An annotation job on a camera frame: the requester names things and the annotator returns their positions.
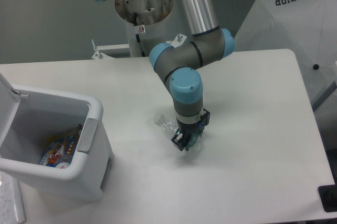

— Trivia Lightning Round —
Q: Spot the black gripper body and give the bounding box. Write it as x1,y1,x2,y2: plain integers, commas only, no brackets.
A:
176,115,205,140

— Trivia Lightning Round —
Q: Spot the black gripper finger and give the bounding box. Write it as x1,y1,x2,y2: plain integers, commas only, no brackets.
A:
198,109,210,132
171,129,194,151

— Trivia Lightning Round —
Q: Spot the clear bottle green label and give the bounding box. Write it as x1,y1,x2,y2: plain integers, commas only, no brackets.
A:
154,114,204,151

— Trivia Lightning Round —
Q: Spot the clear bottle blue label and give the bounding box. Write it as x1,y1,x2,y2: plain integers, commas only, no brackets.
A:
55,162,70,169

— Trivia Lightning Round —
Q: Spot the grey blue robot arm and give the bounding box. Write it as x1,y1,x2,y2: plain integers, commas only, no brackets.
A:
98,0,235,150

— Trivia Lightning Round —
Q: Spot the white plastic trash can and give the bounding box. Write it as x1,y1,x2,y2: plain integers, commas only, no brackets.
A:
1,77,113,201

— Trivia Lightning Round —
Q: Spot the colourful snack wrapper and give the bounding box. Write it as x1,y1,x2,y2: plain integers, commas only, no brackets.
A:
39,124,83,168

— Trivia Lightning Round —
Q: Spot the white Superior umbrella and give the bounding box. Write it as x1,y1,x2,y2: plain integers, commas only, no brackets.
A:
235,0,336,110

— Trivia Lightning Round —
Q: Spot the black device at edge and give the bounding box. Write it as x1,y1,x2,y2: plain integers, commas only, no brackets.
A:
318,184,336,212

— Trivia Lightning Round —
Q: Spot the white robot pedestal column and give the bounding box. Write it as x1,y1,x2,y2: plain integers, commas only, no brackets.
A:
115,0,173,57

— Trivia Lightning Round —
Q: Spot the white metal base frame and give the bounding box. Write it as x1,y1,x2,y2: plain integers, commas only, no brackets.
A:
91,33,187,60

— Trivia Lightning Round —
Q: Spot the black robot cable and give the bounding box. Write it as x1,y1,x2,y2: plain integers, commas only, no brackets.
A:
133,12,146,57

